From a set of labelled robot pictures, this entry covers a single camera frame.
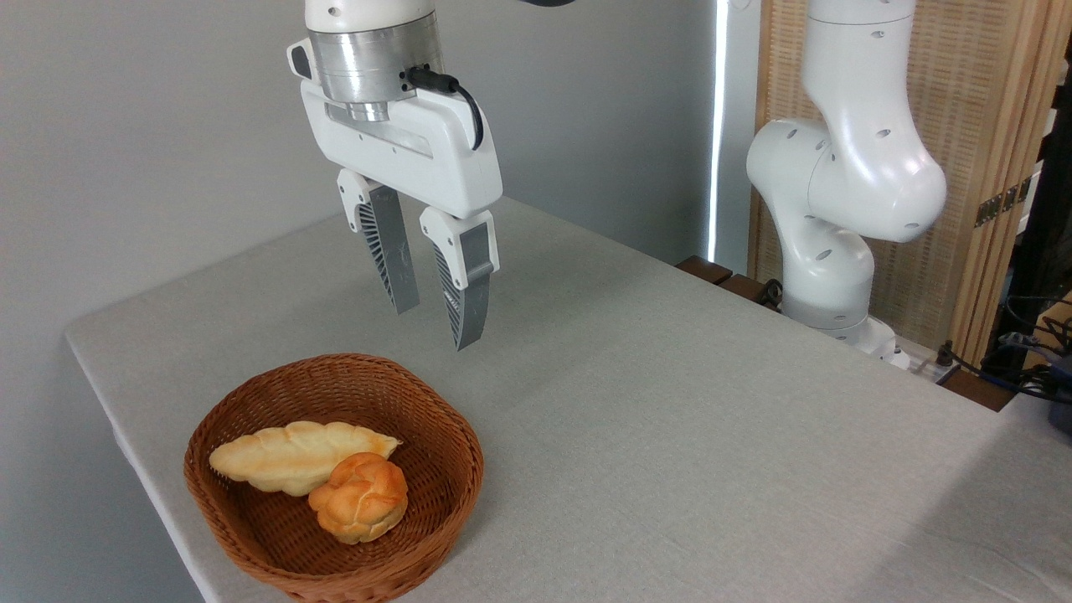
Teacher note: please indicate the grey tablecloth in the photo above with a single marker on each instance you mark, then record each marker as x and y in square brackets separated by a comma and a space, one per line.
[670, 419]

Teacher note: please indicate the white power strip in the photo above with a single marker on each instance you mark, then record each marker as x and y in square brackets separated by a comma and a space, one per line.
[921, 364]

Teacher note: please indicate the brown wicker basket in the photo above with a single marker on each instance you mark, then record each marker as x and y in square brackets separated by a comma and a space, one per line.
[276, 536]

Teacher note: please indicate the white vertical light strip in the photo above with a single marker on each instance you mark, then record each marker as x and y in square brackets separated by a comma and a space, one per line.
[718, 126]

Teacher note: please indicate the dark blue object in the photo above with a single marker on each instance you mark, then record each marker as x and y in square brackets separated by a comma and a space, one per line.
[1062, 406]

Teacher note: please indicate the brass screen hinge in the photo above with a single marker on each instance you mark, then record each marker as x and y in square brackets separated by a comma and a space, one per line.
[1001, 203]

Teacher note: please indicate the black stand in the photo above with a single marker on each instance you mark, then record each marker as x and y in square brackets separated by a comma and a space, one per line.
[1043, 251]

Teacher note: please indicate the long pale braided bread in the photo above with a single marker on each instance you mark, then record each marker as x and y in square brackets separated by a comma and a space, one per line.
[276, 456]

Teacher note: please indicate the round golden bread roll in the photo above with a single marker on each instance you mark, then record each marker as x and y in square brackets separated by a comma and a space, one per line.
[360, 498]

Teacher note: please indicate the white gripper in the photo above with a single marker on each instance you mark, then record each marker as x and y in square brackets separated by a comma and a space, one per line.
[419, 159]

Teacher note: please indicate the dark brown wooden board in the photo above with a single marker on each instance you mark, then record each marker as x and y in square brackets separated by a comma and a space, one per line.
[703, 270]

